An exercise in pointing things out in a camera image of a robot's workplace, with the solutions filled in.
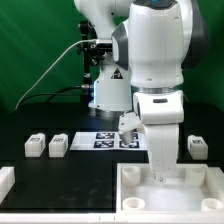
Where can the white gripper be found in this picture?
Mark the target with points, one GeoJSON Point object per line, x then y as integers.
{"type": "Point", "coordinates": [160, 116]}

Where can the white U-shaped obstacle fence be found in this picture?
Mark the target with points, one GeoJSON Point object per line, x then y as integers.
{"type": "Point", "coordinates": [50, 218]}

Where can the white square table top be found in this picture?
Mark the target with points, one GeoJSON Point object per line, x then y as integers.
{"type": "Point", "coordinates": [166, 196]}

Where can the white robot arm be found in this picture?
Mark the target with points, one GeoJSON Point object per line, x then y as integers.
{"type": "Point", "coordinates": [142, 47]}

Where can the black camera on stand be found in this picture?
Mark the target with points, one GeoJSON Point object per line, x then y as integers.
{"type": "Point", "coordinates": [92, 52]}

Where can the white sheet with AprilTags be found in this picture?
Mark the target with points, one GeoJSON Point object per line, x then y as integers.
{"type": "Point", "coordinates": [96, 141]}

